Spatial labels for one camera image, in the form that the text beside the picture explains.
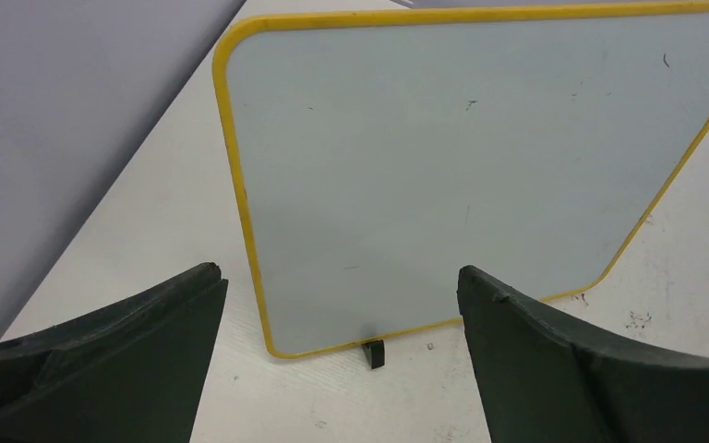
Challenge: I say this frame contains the yellow framed whiteboard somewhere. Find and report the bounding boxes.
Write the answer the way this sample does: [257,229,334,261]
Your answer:
[212,1,709,359]

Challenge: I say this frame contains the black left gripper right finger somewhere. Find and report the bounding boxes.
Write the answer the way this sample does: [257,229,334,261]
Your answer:
[457,266,709,442]

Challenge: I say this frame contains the black whiteboard stand foot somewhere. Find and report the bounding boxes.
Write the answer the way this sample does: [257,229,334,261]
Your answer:
[361,340,386,370]

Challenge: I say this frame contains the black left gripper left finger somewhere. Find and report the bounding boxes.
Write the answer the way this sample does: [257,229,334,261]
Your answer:
[0,262,228,442]

